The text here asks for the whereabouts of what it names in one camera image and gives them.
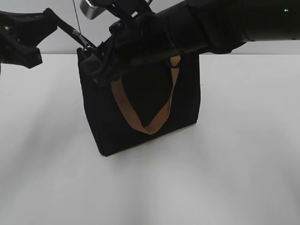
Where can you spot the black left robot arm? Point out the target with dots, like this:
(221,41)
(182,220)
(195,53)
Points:
(20,35)

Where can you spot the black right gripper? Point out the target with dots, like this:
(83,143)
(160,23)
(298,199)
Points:
(125,50)

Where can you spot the black tote bag tan handles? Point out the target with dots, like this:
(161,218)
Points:
(148,90)

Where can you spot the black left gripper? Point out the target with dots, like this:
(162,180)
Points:
(20,35)

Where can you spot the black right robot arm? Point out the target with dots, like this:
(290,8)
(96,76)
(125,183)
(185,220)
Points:
(209,26)

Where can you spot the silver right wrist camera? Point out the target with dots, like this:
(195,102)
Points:
(90,10)

